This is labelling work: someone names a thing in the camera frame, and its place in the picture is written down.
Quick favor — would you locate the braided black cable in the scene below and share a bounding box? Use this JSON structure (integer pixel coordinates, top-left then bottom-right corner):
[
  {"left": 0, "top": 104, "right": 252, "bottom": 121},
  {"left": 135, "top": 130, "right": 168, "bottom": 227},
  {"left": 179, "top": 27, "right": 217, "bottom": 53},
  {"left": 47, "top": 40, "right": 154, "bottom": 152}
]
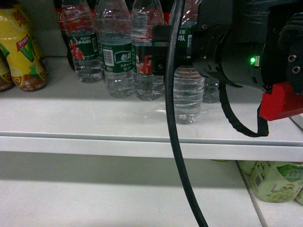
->
[{"left": 218, "top": 78, "right": 270, "bottom": 138}]

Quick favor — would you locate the far left water bottle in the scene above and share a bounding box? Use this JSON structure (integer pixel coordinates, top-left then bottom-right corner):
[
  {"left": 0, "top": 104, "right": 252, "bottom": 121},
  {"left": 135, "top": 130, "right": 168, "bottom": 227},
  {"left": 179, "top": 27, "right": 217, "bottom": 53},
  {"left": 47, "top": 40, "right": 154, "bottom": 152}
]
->
[{"left": 62, "top": 0, "right": 102, "bottom": 83}]

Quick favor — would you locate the right rear water bottle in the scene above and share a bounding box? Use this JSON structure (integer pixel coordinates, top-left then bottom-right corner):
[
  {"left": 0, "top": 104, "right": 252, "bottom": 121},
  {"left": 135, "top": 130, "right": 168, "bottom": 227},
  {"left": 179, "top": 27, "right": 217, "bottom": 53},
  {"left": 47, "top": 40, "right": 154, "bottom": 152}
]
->
[{"left": 203, "top": 77, "right": 219, "bottom": 103}]

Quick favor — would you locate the clear water bottle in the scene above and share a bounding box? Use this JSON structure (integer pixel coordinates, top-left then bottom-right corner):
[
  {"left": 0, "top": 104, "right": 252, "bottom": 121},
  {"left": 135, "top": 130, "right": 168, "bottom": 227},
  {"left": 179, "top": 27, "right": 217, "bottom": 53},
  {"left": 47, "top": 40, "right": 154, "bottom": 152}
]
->
[{"left": 173, "top": 0, "right": 205, "bottom": 124}]

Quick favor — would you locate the cola bottle behind water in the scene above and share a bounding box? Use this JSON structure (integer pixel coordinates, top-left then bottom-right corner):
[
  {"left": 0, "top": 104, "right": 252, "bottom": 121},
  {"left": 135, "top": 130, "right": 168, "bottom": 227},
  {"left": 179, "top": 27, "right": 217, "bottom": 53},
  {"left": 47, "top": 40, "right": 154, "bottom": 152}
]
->
[{"left": 53, "top": 0, "right": 75, "bottom": 71}]

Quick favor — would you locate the green grape drink carton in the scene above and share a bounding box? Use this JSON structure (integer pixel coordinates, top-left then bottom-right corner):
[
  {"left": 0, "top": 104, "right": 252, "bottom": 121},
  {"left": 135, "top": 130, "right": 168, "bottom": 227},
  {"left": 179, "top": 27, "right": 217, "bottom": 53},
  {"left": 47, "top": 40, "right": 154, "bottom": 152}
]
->
[{"left": 237, "top": 161, "right": 303, "bottom": 203}]

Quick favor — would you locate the yellow lemon tea bottle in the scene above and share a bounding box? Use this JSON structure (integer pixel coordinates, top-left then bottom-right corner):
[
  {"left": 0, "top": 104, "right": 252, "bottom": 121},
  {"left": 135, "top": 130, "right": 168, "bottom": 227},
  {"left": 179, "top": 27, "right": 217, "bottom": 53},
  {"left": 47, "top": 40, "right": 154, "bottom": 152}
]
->
[{"left": 0, "top": 0, "right": 47, "bottom": 92}]

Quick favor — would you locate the white metal shelf board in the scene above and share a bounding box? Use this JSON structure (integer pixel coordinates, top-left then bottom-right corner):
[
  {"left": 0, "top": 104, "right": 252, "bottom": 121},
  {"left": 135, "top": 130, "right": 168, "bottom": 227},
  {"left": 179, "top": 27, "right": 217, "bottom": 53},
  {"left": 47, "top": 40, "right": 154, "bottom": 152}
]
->
[{"left": 0, "top": 57, "right": 303, "bottom": 162}]

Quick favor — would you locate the thick black cable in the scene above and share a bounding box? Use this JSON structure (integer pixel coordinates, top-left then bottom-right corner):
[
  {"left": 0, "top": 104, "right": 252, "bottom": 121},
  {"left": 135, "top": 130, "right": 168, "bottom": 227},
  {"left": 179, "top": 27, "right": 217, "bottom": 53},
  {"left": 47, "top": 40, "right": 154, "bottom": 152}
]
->
[{"left": 165, "top": 0, "right": 210, "bottom": 227}]

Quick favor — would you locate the red plastic mount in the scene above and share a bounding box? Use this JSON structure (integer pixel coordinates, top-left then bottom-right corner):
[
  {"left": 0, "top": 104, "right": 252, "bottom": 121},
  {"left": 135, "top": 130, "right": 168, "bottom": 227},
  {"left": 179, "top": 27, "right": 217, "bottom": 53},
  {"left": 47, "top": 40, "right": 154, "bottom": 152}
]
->
[{"left": 259, "top": 82, "right": 303, "bottom": 121}]

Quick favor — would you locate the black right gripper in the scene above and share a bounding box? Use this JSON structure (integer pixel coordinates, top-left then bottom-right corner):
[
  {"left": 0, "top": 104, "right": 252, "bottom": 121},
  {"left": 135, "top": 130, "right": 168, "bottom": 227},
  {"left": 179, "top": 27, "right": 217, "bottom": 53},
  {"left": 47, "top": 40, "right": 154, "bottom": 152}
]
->
[{"left": 138, "top": 0, "right": 232, "bottom": 78}]

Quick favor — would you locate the left edge lemon tea bottle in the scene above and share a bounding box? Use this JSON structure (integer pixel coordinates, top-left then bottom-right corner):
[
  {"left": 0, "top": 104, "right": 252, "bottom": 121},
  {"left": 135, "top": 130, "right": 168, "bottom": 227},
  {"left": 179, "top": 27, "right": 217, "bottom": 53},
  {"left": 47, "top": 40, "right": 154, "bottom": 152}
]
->
[{"left": 0, "top": 51, "right": 15, "bottom": 92}]

